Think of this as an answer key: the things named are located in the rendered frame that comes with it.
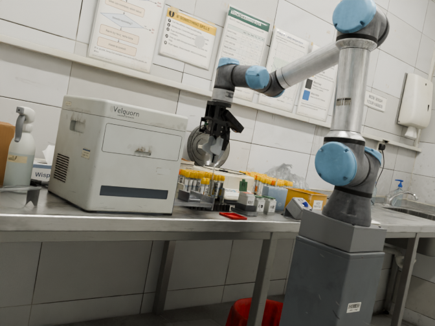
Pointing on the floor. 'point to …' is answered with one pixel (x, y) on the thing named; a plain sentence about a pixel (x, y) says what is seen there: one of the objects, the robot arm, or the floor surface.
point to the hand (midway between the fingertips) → (215, 159)
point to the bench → (87, 222)
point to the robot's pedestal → (330, 286)
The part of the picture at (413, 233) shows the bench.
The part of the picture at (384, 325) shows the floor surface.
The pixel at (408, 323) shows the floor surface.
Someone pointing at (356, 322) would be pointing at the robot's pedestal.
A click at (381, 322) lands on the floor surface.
